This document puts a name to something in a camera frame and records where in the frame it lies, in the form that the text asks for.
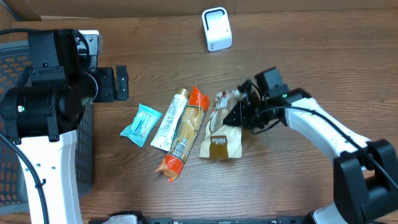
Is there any white barcode scanner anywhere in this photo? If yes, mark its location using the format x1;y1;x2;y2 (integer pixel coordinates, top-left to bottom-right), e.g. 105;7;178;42
201;7;233;52

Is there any white gold tube package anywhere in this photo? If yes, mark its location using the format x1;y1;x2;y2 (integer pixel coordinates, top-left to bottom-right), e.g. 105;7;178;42
150;88;190;151

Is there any orange cracker sleeve package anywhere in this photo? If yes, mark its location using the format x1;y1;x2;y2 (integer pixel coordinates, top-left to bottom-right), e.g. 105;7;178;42
155;85;210;182

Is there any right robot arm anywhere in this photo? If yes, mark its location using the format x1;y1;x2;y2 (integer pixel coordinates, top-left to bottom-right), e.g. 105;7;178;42
223;67;397;223

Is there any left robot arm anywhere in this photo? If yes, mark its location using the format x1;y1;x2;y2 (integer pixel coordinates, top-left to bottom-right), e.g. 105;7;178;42
1;29;129;223

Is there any brown white cookie pouch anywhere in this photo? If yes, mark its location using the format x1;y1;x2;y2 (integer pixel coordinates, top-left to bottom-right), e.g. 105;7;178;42
199;90;245;159

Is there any grey plastic basket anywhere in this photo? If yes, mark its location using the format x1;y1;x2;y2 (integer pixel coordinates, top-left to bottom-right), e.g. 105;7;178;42
1;40;94;215

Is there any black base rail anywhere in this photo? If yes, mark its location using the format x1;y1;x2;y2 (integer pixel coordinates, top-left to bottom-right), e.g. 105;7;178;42
88;210;312;224

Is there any teal snack packet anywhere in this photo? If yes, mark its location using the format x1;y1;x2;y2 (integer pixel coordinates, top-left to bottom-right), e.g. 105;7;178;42
120;104;162;147

